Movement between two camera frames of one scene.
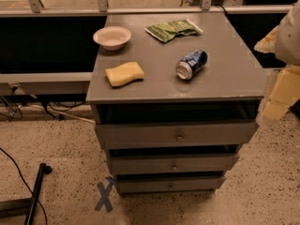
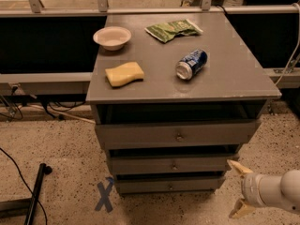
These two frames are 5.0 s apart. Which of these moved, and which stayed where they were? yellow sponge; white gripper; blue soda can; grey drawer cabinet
Moved: white gripper
Stayed: blue soda can; yellow sponge; grey drawer cabinet
